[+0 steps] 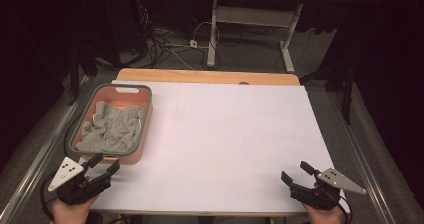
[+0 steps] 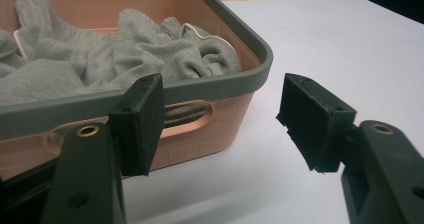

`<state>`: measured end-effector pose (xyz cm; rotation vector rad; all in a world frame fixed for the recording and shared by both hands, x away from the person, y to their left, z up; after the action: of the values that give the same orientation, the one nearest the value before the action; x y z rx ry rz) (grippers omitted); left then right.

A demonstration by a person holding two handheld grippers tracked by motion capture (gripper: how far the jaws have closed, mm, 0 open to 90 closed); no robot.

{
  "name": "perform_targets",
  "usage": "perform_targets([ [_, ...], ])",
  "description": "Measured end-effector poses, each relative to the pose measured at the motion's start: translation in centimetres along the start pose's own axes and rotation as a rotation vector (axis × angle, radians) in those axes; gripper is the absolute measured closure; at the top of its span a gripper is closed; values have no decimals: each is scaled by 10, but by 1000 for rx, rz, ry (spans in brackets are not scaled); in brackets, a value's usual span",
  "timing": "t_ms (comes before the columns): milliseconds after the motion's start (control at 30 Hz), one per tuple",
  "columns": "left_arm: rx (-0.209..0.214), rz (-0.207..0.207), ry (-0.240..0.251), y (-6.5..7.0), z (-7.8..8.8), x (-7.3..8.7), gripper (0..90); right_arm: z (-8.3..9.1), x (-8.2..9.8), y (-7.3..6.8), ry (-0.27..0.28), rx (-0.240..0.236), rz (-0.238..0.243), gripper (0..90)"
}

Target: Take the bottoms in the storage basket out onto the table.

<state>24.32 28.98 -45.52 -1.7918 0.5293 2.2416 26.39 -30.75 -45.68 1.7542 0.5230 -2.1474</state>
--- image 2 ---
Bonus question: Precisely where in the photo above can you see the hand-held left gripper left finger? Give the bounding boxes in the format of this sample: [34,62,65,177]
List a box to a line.
[39,73,166,224]

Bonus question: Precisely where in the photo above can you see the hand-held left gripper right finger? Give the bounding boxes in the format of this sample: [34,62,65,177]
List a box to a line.
[275,73,424,224]

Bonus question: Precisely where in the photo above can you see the grey drawstring shorts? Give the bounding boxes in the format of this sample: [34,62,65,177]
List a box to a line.
[0,0,243,128]

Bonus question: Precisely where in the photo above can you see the pink basket with grey rim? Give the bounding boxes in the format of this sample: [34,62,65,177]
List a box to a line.
[0,0,274,182]

